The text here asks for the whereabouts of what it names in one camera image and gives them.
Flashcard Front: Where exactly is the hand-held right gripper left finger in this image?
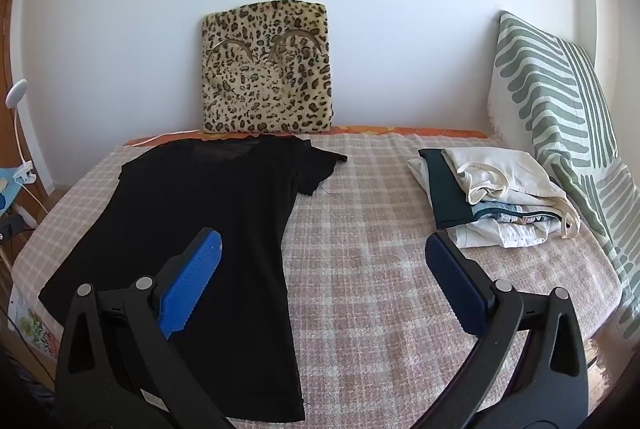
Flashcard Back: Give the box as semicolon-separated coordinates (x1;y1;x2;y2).
54;228;236;429

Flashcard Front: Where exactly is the black t-shirt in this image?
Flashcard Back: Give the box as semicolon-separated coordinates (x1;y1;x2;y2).
38;134;349;241

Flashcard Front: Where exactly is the leopard print cushion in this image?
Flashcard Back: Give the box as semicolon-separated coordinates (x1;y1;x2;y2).
201;0;335;133

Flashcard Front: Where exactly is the orange bedsheet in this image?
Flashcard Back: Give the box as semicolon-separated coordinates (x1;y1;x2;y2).
122;125;488;147

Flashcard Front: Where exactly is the stack of folded clothes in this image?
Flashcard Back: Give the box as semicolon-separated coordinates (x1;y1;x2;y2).
407;155;562;250

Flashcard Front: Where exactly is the cream folded top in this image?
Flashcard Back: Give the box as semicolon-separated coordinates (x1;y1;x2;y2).
442;147;582;241

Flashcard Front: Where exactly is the floral printed cloth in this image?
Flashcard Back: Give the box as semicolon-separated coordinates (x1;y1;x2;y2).
9;291;62;362

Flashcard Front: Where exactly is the blue paper sheet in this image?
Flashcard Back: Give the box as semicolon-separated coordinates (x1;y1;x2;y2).
0;166;24;213

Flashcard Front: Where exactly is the dark green folded garment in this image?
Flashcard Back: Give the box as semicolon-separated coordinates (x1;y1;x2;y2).
418;148;474;230

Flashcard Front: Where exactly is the white clip lamp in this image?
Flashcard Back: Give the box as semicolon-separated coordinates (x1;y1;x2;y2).
5;79;40;186

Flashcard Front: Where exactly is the pink plaid blanket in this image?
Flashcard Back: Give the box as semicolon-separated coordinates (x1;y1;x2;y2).
10;132;626;429

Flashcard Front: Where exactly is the green striped white pillow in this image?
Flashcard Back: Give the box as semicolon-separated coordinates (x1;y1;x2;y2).
486;10;640;345

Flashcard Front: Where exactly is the light blue folded garment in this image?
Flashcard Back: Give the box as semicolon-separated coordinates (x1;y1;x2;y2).
472;203;562;224

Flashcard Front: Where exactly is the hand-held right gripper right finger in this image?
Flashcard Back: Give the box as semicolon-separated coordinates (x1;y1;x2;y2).
415;229;591;429

